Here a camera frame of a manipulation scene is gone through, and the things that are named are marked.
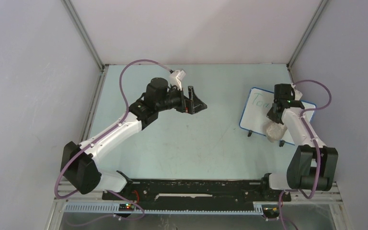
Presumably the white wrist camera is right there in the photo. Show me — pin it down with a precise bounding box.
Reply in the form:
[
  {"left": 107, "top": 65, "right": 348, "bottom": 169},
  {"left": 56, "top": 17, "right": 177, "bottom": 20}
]
[
  {"left": 169, "top": 69, "right": 186, "bottom": 91},
  {"left": 291, "top": 84, "right": 303, "bottom": 101}
]

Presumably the aluminium frame post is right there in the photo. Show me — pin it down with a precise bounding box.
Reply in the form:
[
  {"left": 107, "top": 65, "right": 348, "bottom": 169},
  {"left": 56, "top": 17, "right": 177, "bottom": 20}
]
[
  {"left": 286, "top": 0, "right": 331, "bottom": 83},
  {"left": 60, "top": 0, "right": 109, "bottom": 86}
]

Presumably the grey eraser sponge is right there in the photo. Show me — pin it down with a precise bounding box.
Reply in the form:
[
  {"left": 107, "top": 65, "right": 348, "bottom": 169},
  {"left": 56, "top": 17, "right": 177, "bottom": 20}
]
[{"left": 263, "top": 121, "right": 287, "bottom": 142}]

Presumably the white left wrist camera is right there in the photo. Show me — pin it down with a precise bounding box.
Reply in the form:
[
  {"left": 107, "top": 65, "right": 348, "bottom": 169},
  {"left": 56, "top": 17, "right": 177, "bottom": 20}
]
[{"left": 169, "top": 69, "right": 186, "bottom": 91}]

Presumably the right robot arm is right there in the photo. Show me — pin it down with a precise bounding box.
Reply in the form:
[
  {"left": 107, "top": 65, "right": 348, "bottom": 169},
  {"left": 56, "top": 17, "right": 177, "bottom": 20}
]
[{"left": 266, "top": 83, "right": 338, "bottom": 193}]

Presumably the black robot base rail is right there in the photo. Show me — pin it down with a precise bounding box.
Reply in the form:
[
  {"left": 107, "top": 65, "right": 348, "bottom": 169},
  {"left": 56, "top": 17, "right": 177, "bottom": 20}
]
[{"left": 102, "top": 178, "right": 281, "bottom": 211}]

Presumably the left aluminium frame post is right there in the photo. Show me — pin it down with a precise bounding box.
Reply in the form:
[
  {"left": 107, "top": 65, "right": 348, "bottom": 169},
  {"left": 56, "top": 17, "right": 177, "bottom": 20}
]
[{"left": 60, "top": 0, "right": 109, "bottom": 86}]

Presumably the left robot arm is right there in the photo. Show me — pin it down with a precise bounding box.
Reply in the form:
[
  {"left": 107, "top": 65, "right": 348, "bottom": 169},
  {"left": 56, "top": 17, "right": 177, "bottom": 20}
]
[{"left": 60, "top": 78, "right": 207, "bottom": 200}]

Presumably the grey slotted cable duct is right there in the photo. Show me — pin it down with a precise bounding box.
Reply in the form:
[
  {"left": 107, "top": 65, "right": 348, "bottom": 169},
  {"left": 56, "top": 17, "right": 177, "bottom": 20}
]
[{"left": 64, "top": 202, "right": 277, "bottom": 215}]

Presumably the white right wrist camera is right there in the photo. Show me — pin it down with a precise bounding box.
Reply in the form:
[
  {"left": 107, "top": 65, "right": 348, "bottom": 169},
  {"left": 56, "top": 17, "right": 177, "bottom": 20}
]
[{"left": 291, "top": 84, "right": 303, "bottom": 101}]

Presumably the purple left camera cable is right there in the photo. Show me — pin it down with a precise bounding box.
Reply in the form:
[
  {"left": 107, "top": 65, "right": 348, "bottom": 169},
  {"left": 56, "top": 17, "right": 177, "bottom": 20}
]
[{"left": 54, "top": 59, "right": 173, "bottom": 227}]

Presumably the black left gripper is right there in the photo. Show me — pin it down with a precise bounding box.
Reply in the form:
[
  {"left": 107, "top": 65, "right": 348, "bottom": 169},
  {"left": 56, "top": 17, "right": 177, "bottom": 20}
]
[{"left": 156, "top": 84, "right": 207, "bottom": 115}]

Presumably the right aluminium frame post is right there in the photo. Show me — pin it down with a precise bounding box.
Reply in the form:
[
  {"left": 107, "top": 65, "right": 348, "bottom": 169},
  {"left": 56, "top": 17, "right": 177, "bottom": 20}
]
[{"left": 286, "top": 0, "right": 331, "bottom": 83}]

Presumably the blue framed small whiteboard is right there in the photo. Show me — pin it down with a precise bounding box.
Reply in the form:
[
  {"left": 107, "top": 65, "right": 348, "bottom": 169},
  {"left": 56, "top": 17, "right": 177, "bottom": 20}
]
[{"left": 239, "top": 87, "right": 314, "bottom": 147}]

